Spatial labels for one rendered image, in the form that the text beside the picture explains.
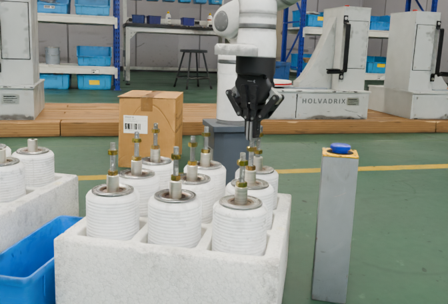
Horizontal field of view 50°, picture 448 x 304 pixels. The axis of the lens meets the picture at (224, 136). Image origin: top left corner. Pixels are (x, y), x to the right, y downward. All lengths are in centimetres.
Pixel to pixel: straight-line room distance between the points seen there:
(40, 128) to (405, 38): 244
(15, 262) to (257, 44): 63
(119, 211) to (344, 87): 255
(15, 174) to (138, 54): 811
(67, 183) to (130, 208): 39
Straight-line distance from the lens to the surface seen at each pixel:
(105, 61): 544
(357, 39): 327
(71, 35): 914
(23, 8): 286
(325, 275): 105
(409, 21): 357
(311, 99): 308
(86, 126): 274
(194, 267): 81
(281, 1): 123
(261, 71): 88
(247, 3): 89
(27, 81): 288
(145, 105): 200
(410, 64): 352
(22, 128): 277
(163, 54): 921
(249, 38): 88
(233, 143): 134
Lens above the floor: 52
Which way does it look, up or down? 11 degrees down
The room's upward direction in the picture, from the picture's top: 2 degrees clockwise
